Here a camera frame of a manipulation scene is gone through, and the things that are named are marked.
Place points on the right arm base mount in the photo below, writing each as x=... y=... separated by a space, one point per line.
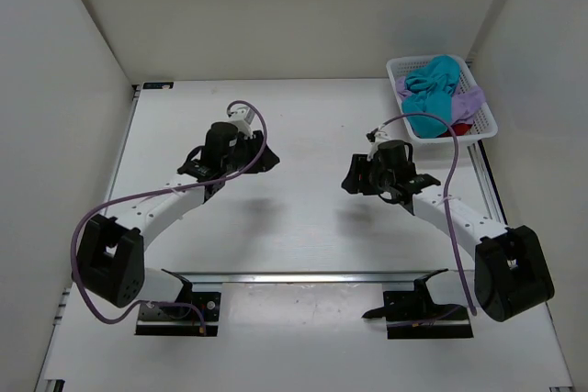
x=414 y=315

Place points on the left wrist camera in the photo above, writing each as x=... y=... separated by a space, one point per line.
x=241 y=117

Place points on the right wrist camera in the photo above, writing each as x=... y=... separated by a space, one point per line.
x=378 y=135

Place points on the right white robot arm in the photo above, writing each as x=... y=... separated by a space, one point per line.
x=511 y=274

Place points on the lilac t shirt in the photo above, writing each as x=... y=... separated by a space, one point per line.
x=464 y=106

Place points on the dark label sticker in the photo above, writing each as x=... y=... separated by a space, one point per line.
x=157 y=85

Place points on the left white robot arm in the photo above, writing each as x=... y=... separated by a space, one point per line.
x=110 y=255

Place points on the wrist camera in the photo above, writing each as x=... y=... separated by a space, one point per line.
x=241 y=117
x=378 y=135

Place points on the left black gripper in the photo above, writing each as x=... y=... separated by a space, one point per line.
x=264 y=162

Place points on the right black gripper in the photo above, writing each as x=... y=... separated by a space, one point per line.
x=357 y=183

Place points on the teal t shirt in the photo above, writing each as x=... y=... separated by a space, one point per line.
x=426 y=95

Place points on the red t shirt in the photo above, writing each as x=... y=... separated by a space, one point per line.
x=460 y=129

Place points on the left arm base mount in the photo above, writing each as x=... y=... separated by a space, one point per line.
x=184 y=322

